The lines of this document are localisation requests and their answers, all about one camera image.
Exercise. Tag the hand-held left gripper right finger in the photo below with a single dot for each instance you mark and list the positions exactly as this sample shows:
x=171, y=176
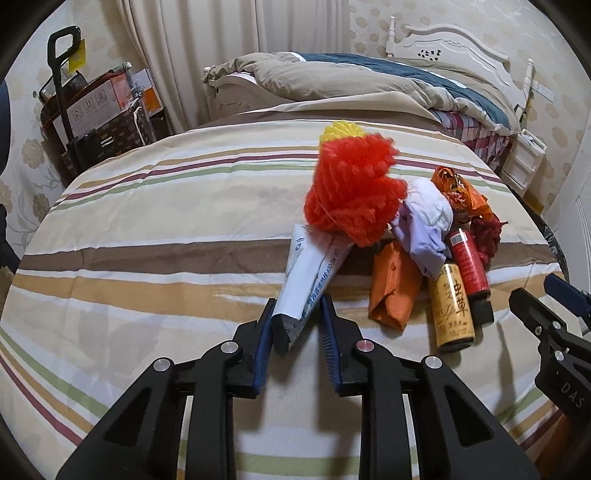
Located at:
x=328, y=350

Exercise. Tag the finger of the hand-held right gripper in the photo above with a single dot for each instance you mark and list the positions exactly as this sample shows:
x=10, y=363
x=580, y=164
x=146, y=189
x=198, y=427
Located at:
x=570, y=295
x=542, y=318

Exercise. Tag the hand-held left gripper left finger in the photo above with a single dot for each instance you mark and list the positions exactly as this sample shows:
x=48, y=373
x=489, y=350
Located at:
x=262, y=350

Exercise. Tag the red bottle with black cap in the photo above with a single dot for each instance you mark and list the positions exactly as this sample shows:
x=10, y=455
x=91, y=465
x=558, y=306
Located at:
x=468, y=267

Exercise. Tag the yellow printed can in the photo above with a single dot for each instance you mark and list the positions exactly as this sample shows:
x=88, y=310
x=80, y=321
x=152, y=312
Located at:
x=452, y=309

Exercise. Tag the orange paper wad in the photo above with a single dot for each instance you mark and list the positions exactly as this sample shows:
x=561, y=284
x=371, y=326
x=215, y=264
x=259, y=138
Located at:
x=392, y=286

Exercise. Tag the dark red mesh bag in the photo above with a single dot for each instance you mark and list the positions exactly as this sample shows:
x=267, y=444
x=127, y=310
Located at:
x=489, y=237

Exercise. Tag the orange plastic wrapper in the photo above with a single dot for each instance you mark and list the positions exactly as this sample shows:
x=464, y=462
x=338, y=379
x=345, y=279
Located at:
x=461, y=194

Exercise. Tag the white wad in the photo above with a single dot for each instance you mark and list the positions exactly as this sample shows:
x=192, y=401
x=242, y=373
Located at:
x=425, y=217

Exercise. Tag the orange-red foam fruit net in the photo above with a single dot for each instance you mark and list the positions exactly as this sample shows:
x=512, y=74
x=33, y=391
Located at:
x=355, y=184

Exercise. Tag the yellow foam fruit net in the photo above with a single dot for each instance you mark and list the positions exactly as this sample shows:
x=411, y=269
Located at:
x=341, y=130

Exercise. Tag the striped bed sheet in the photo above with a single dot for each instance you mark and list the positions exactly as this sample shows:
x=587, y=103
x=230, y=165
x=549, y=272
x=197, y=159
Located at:
x=161, y=258

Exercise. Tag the white plastic drawer unit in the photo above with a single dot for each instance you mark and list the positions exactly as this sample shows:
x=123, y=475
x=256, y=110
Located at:
x=524, y=157

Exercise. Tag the red checked bed sheet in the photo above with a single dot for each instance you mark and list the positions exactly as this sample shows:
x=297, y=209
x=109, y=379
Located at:
x=480, y=134

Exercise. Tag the white carved footboard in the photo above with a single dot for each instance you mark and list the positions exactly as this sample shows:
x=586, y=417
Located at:
x=226, y=97

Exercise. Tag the brown patterned box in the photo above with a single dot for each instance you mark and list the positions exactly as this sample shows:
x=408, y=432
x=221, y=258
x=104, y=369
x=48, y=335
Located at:
x=124, y=131

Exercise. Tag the bed with beige duvet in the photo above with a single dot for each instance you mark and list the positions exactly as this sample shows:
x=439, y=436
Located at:
x=351, y=76

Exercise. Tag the white carved headboard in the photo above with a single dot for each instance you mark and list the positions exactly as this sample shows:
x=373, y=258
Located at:
x=457, y=44

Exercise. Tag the white and orange cardboard box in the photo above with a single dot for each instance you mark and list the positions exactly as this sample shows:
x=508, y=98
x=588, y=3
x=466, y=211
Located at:
x=99, y=104

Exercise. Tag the cream curtain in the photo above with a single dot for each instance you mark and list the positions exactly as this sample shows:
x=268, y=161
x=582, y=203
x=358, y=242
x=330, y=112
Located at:
x=221, y=46

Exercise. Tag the black hand trolley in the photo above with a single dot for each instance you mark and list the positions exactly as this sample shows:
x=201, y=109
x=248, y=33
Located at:
x=59, y=92

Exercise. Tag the yellow tag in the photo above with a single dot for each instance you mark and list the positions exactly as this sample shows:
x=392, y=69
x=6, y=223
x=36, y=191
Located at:
x=78, y=56

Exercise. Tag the white wall socket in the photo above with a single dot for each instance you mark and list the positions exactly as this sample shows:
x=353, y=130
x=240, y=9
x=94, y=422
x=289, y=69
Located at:
x=545, y=91

